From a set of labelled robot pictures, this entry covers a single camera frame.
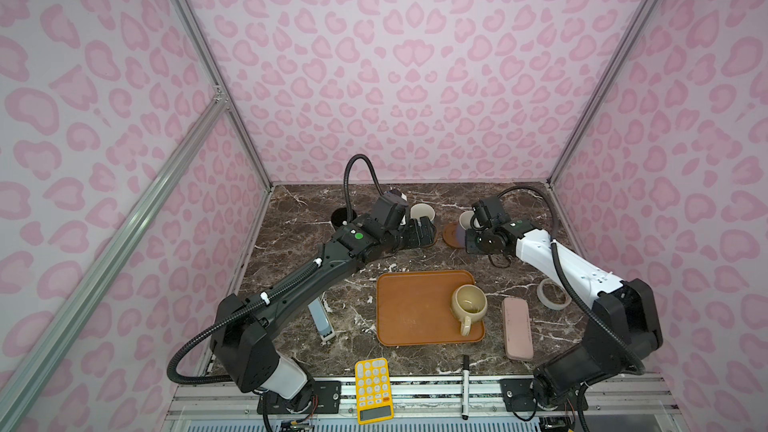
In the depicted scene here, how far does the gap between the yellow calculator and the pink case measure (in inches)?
13.2

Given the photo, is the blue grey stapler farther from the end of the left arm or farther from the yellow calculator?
the end of the left arm

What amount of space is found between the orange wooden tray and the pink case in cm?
7

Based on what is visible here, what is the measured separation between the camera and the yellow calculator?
72 centimetres

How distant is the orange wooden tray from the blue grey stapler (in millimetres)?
143

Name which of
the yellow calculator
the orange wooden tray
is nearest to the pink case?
the orange wooden tray

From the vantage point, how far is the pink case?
0.80 metres

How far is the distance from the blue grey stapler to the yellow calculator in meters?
0.11

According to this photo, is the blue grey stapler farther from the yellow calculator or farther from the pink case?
the pink case

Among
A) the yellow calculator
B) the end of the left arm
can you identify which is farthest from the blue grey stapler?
the end of the left arm

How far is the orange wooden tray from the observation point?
0.84m

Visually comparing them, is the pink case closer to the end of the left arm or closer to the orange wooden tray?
the orange wooden tray

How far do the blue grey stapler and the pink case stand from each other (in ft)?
1.60

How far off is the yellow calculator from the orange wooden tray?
69 mm

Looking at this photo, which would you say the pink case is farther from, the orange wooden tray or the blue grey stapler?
the blue grey stapler
